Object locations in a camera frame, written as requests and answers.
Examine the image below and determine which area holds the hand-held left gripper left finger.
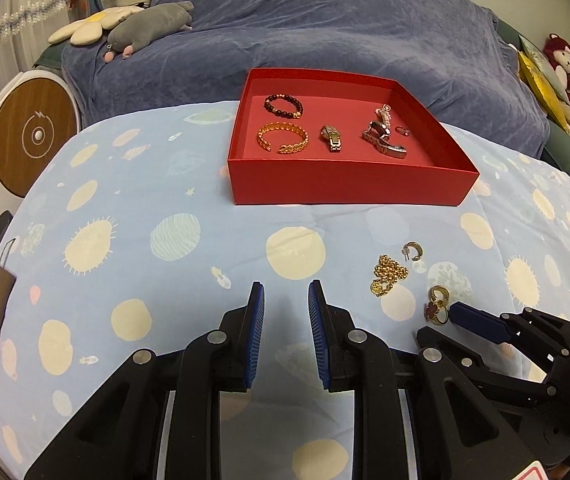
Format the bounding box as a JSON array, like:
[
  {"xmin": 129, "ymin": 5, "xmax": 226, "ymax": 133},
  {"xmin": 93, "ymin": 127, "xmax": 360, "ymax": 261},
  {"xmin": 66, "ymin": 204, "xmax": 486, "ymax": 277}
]
[{"xmin": 24, "ymin": 281, "xmax": 266, "ymax": 480}]

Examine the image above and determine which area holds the grey plush toy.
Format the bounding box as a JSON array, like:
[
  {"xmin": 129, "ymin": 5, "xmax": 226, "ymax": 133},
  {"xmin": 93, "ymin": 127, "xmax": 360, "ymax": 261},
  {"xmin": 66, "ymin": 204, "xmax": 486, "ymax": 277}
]
[{"xmin": 104, "ymin": 1, "xmax": 195, "ymax": 63}]

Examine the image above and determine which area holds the gold ring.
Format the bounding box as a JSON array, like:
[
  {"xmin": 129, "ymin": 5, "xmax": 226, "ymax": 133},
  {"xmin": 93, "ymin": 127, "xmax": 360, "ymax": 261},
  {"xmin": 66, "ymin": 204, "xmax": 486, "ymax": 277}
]
[{"xmin": 424, "ymin": 285, "xmax": 452, "ymax": 324}]

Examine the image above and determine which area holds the flower-shaped pillow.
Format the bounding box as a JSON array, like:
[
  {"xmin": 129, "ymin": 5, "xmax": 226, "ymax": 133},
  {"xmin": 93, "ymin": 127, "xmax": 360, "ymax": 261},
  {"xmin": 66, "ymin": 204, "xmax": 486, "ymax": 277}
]
[{"xmin": 48, "ymin": 6, "xmax": 146, "ymax": 47}]

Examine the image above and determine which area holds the gold wristwatch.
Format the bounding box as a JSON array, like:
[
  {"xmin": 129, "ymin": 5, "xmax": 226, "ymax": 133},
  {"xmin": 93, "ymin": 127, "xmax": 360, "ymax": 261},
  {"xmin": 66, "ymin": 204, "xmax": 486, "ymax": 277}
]
[{"xmin": 320, "ymin": 124, "xmax": 343, "ymax": 153}]

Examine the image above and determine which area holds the blue planet-print cloth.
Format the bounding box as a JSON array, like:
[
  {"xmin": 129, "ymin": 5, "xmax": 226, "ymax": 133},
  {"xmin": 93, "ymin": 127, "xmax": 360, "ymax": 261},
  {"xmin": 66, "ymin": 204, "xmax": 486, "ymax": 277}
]
[{"xmin": 0, "ymin": 101, "xmax": 570, "ymax": 480}]

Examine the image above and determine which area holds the red cardboard box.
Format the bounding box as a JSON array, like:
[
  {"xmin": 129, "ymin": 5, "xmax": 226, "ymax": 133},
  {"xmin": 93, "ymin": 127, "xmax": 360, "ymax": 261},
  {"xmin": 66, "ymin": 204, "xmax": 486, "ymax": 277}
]
[{"xmin": 227, "ymin": 67, "xmax": 480, "ymax": 207}]

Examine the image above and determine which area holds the gold chain necklace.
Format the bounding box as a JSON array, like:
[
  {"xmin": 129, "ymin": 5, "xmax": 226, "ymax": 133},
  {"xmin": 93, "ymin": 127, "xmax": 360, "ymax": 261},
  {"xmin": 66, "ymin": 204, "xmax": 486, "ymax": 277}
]
[{"xmin": 369, "ymin": 254, "xmax": 410, "ymax": 298}]

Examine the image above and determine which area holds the silver wristwatch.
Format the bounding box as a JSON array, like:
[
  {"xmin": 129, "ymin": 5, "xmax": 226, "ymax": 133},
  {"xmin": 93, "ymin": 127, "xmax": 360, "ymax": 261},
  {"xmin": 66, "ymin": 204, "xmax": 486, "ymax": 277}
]
[{"xmin": 361, "ymin": 120, "xmax": 409, "ymax": 161}]

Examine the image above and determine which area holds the blue-grey blanket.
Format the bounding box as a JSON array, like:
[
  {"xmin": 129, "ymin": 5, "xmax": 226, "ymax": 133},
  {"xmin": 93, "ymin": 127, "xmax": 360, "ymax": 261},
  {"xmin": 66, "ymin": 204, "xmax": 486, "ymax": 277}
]
[{"xmin": 60, "ymin": 0, "xmax": 550, "ymax": 158}]

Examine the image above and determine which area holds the black bead bracelet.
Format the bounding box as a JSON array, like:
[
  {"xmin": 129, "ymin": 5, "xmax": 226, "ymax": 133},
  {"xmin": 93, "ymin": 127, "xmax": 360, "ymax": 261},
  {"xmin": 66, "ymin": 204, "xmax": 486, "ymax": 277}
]
[{"xmin": 263, "ymin": 93, "xmax": 304, "ymax": 120}]

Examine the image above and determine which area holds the yellow pillow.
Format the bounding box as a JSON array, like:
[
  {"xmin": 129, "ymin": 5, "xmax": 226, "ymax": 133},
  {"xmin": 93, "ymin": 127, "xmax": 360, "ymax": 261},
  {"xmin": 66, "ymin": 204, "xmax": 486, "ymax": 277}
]
[{"xmin": 516, "ymin": 52, "xmax": 570, "ymax": 133}]

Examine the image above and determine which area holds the red monkey plush toy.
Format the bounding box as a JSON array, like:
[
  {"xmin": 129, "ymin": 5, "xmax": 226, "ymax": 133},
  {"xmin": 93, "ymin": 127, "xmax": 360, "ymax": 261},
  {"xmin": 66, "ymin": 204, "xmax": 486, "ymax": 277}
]
[{"xmin": 543, "ymin": 32, "xmax": 570, "ymax": 133}]

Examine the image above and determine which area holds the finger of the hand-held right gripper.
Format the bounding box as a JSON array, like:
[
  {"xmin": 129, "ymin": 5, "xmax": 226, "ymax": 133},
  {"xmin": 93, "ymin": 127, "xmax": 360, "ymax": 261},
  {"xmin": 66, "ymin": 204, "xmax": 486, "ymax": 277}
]
[
  {"xmin": 449, "ymin": 301, "xmax": 570, "ymax": 356},
  {"xmin": 417, "ymin": 329, "xmax": 548, "ymax": 403}
]

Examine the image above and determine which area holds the white device with wooden disc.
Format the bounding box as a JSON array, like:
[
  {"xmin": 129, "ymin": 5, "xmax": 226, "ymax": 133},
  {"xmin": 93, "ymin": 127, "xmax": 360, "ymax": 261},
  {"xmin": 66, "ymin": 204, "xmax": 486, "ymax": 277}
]
[{"xmin": 0, "ymin": 70, "xmax": 83, "ymax": 281}]

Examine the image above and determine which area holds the gold chain-link bangle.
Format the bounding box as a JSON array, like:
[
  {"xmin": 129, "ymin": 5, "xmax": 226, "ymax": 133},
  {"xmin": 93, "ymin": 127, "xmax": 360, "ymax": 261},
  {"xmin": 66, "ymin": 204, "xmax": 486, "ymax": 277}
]
[{"xmin": 257, "ymin": 123, "xmax": 312, "ymax": 155}]

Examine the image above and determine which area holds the silver-grey pillow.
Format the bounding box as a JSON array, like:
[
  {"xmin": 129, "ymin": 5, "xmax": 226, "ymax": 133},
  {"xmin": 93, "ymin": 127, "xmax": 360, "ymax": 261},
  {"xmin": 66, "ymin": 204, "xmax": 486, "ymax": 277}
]
[{"xmin": 519, "ymin": 35, "xmax": 568, "ymax": 106}]

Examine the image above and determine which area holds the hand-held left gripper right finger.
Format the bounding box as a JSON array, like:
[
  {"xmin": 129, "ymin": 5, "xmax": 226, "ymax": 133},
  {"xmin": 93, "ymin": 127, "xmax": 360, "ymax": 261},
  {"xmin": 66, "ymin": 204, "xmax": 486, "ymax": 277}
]
[{"xmin": 307, "ymin": 280, "xmax": 523, "ymax": 480}]

